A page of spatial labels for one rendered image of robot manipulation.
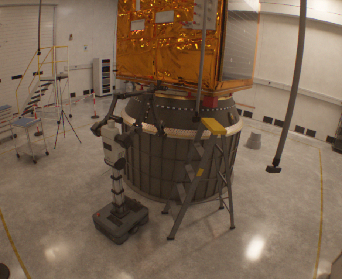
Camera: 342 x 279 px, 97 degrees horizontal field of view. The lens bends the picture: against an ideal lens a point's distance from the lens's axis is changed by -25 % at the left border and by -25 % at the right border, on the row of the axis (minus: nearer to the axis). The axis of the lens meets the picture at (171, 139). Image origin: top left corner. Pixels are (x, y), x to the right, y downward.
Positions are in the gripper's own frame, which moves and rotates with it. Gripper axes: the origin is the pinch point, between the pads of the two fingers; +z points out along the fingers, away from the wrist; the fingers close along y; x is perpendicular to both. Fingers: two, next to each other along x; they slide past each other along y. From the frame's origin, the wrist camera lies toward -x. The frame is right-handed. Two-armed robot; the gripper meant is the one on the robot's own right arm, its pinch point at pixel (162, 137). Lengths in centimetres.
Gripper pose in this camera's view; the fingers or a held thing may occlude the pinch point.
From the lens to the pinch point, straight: 249.5
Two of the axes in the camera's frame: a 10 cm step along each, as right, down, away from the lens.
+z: 2.2, 6.3, 7.4
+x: -5.0, 7.3, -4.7
